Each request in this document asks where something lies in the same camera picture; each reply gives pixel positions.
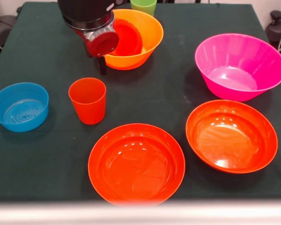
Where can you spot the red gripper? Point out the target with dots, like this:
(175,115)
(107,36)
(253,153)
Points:
(104,43)

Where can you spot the small red bowl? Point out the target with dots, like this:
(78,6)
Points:
(128,39)

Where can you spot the red cup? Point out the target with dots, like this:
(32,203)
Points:
(89,110)

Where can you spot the large orange bowl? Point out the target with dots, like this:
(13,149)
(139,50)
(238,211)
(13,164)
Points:
(152,30)

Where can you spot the blue bowl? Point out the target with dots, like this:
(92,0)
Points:
(21,112)

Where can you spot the large red bowl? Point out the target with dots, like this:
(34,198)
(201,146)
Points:
(229,140)
(135,168)

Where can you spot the large pink bowl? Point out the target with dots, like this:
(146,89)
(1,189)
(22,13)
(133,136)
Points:
(236,77)

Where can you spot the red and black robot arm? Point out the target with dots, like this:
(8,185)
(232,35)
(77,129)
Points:
(84,11)

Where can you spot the green cup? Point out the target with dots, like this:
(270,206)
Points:
(142,5)

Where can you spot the dark green table cloth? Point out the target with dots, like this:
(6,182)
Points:
(37,152)

